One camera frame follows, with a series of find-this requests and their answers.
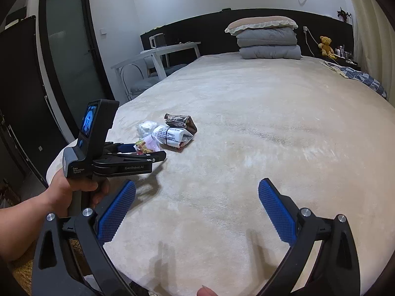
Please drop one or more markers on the folded grey quilt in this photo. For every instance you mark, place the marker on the folded grey quilt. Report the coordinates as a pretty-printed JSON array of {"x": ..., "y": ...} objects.
[{"x": 271, "y": 43}]

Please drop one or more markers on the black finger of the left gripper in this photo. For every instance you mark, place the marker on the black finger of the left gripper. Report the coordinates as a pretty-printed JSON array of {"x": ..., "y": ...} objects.
[{"x": 119, "y": 159}]

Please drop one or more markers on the white side table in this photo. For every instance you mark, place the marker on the white side table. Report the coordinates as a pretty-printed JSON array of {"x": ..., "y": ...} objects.
[{"x": 155, "y": 55}]

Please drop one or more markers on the white printed wrapper bundle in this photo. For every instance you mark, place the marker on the white printed wrapper bundle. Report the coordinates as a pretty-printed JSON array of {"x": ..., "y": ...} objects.
[{"x": 172, "y": 137}]

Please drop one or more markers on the black plant ornament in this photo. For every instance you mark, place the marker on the black plant ornament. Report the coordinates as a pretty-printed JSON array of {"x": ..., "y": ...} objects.
[{"x": 344, "y": 15}]

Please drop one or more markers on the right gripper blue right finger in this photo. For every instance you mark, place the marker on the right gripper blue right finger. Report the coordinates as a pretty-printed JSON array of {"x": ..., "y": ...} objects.
[{"x": 336, "y": 267}]

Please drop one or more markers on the cream curtain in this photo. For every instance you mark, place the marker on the cream curtain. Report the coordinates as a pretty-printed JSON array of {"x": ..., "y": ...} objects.
[{"x": 374, "y": 45}]

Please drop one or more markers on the beige lace-trimmed pillow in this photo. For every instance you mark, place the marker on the beige lace-trimmed pillow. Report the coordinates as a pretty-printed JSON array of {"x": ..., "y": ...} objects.
[{"x": 268, "y": 22}]

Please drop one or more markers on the small white appliance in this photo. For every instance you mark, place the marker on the small white appliance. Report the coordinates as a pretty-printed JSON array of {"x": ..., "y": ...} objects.
[{"x": 157, "y": 40}]

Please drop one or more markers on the bare left forearm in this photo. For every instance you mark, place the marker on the bare left forearm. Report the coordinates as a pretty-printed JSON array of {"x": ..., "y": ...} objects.
[{"x": 21, "y": 224}]

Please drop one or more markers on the white yellow wrapper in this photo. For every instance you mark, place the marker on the white yellow wrapper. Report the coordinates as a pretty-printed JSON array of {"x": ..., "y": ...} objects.
[{"x": 147, "y": 145}]

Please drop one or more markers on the brown teddy bear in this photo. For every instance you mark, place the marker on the brown teddy bear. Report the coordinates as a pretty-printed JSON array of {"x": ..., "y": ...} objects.
[{"x": 325, "y": 47}]

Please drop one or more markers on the bare left hand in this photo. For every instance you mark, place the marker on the bare left hand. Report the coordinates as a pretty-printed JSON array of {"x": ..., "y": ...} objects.
[{"x": 71, "y": 194}]

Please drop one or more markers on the black wardrobe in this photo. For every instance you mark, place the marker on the black wardrobe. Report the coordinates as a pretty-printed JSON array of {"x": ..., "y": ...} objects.
[{"x": 24, "y": 101}]

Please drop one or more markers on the frosted glass door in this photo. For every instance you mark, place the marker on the frosted glass door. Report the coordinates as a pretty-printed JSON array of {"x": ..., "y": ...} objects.
[{"x": 71, "y": 57}]

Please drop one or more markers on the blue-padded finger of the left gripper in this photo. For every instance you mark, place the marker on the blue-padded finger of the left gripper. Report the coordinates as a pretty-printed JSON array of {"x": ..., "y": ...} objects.
[{"x": 118, "y": 148}]

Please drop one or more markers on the right hand thumb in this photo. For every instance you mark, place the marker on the right hand thumb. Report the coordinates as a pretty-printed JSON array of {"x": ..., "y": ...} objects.
[{"x": 206, "y": 291}]

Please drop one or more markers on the grey cushioned chair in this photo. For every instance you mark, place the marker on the grey cushioned chair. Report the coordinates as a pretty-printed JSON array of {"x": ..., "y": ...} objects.
[{"x": 139, "y": 76}]

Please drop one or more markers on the black headboard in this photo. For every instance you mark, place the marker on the black headboard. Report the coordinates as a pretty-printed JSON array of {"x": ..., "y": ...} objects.
[{"x": 209, "y": 30}]

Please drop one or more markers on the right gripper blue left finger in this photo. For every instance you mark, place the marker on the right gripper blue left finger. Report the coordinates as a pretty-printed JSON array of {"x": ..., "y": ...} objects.
[{"x": 56, "y": 270}]

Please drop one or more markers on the beige plush bed blanket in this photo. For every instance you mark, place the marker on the beige plush bed blanket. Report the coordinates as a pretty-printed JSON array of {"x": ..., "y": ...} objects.
[{"x": 324, "y": 140}]

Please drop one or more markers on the blue patterned cloth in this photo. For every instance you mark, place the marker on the blue patterned cloth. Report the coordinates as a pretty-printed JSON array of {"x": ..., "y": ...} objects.
[{"x": 362, "y": 77}]

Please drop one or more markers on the white tissue ball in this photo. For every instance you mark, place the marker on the white tissue ball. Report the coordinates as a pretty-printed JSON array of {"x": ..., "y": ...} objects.
[{"x": 146, "y": 128}]

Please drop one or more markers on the brown fuzzy rug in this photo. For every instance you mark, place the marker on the brown fuzzy rug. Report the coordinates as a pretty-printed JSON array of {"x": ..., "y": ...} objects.
[{"x": 22, "y": 268}]

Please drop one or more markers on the nightstand clutter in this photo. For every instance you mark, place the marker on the nightstand clutter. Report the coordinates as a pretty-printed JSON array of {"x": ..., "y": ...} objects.
[{"x": 345, "y": 58}]

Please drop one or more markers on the dark brown snack wrapper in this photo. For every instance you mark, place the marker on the dark brown snack wrapper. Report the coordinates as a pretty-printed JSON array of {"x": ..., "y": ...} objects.
[{"x": 181, "y": 121}]

